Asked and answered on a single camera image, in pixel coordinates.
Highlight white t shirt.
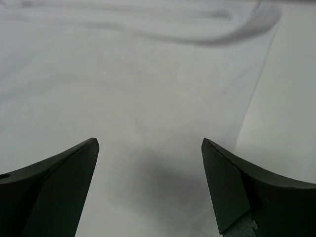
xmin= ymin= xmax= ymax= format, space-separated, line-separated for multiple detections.
xmin=0 ymin=0 xmax=316 ymax=237

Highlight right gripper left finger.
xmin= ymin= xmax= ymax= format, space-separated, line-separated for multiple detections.
xmin=0 ymin=138 xmax=99 ymax=237

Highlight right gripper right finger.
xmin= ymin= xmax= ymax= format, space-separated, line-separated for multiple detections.
xmin=201 ymin=139 xmax=316 ymax=237

